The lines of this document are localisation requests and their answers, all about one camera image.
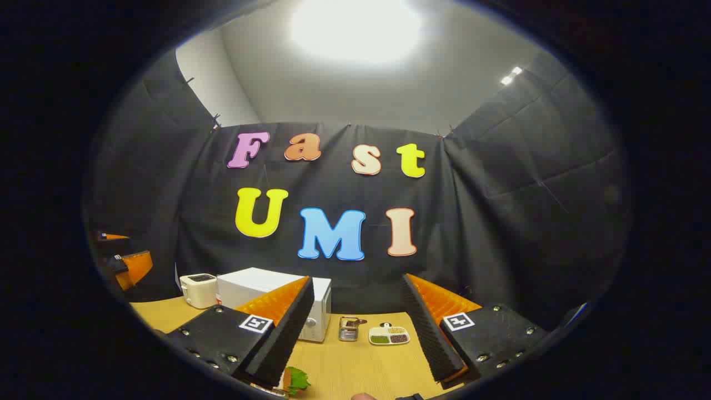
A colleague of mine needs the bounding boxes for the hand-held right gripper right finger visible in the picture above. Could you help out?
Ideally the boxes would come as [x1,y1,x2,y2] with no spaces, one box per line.
[401,273,550,384]

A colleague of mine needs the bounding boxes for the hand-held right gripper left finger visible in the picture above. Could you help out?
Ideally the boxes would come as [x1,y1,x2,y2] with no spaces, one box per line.
[165,276,316,389]

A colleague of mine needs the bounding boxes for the lettuce sandwich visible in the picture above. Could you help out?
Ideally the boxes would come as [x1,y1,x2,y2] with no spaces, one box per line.
[281,367,312,396]

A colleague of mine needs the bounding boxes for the white microwave oven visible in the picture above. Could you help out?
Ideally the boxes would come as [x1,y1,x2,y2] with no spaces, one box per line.
[217,268,332,343]

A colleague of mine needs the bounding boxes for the white divided dish with beans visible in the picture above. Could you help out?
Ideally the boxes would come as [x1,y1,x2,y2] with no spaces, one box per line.
[369,322,410,346]

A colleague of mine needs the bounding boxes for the white plate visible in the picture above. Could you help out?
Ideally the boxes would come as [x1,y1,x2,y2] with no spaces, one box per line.
[249,382,289,397]

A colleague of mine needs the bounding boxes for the white toaster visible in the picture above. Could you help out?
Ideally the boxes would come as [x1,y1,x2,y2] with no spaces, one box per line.
[179,273,218,309]

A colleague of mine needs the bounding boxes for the ceiling light panel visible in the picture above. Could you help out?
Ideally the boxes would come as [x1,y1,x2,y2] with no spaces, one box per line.
[289,0,423,64]

